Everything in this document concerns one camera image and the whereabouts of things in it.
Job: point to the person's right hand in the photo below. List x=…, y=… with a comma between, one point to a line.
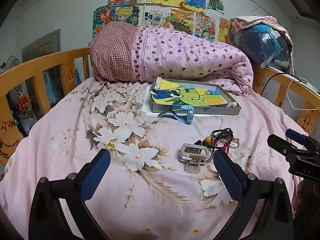
x=301, y=197

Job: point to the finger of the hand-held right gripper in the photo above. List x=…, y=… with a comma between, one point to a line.
x=296, y=134
x=280, y=143

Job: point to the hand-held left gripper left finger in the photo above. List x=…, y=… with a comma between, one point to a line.
x=96, y=172

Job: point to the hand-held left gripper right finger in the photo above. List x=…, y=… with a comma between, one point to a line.
x=228, y=173

